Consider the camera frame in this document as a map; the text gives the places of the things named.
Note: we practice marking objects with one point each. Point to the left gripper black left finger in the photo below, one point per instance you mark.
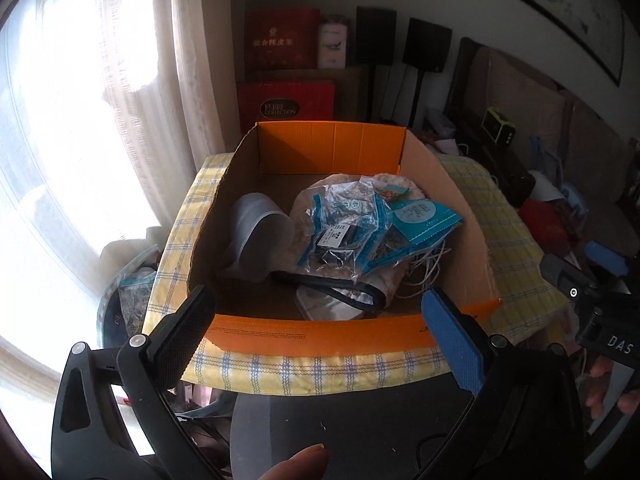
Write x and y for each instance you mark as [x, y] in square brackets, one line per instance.
[89, 439]

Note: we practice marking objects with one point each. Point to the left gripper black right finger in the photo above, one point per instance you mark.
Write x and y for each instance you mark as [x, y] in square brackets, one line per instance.
[523, 419]

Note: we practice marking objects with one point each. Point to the teal square packet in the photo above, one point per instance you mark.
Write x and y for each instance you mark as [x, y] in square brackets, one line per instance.
[424, 223]

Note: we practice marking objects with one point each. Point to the bag of dried noodles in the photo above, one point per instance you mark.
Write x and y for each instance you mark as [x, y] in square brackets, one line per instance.
[393, 248]

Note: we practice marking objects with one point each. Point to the small bag with black item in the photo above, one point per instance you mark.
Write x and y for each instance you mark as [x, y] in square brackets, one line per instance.
[339, 227]

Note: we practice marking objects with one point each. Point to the orange-lined cardboard box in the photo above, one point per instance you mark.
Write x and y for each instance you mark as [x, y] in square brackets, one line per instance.
[295, 315]

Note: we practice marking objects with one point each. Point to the fluffy beige oven mitt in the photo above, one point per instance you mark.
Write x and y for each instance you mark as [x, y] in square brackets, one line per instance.
[387, 279]

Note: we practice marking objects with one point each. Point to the translucent plastic measuring cup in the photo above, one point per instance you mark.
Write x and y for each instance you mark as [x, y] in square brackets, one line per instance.
[260, 234]

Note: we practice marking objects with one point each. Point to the person's right hand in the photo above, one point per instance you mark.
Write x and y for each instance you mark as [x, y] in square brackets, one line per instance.
[600, 378]

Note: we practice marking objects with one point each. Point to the person's left hand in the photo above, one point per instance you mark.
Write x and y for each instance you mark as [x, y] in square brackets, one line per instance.
[308, 464]

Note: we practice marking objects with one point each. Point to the yellow plaid tablecloth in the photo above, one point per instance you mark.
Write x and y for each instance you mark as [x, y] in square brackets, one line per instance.
[528, 303]

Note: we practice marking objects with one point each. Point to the brown upholstered headboard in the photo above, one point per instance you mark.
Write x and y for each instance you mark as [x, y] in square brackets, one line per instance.
[554, 130]

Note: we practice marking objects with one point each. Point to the zip bag of dried herbs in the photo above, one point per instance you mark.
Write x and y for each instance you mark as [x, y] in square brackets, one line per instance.
[134, 294]

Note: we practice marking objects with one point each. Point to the green digital clock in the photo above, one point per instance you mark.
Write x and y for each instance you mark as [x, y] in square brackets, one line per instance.
[498, 128]

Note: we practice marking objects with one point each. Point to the right black speaker on stand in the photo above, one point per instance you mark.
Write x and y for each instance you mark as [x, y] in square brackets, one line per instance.
[426, 49]

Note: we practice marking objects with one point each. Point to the black speaker on stand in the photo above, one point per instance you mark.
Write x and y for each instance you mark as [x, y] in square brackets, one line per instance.
[426, 49]
[375, 49]

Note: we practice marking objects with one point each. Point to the left black speaker on stand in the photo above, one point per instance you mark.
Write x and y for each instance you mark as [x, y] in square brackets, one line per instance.
[375, 49]

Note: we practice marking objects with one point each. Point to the white sheer curtain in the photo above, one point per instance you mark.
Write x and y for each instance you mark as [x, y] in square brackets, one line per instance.
[108, 110]

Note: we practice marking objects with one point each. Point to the white cylindrical canister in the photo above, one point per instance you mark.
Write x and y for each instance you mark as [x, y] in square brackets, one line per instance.
[332, 43]

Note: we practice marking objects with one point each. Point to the red Ferrero gift box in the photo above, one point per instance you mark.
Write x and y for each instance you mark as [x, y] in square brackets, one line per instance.
[266, 101]

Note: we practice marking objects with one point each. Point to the red tea gift bag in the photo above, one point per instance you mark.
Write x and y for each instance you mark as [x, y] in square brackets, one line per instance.
[281, 39]

